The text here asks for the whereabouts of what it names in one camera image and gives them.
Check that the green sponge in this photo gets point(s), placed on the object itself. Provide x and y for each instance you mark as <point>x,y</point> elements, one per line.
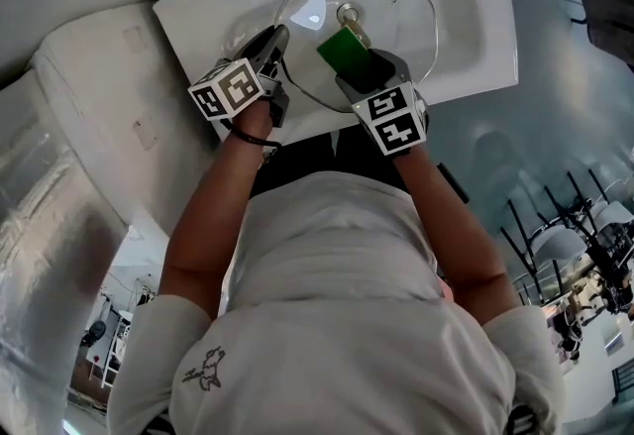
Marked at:
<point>347,51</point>

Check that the white ceramic sink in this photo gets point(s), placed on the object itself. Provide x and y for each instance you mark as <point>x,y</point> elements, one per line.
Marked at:
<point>198,17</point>

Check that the glass pot lid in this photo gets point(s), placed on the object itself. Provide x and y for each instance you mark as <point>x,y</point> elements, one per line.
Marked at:
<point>396,17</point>

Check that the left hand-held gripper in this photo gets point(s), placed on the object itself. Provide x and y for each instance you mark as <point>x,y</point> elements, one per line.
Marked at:
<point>225,91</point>

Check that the person's black trousers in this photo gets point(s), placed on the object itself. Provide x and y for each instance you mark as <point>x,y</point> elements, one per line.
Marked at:
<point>307,160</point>

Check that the person's left forearm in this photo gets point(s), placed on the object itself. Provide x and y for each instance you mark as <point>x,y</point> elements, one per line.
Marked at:
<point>208,215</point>

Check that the black metal railing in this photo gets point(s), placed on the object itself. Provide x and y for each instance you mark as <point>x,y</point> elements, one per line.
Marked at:
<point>624,383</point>

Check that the grey coat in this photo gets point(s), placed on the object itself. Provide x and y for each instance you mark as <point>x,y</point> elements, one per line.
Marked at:
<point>609,7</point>

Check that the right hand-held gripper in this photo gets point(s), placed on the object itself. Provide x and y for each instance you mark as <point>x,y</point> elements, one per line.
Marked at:
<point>396,121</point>

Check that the person in white shirt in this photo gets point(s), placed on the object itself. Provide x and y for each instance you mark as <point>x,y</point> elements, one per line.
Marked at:
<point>327,314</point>

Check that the person's right forearm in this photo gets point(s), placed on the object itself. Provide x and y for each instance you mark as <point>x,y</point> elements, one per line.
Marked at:
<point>446,225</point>

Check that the grey chair with black legs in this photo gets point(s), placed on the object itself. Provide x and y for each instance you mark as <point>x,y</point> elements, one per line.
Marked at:
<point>560,245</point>

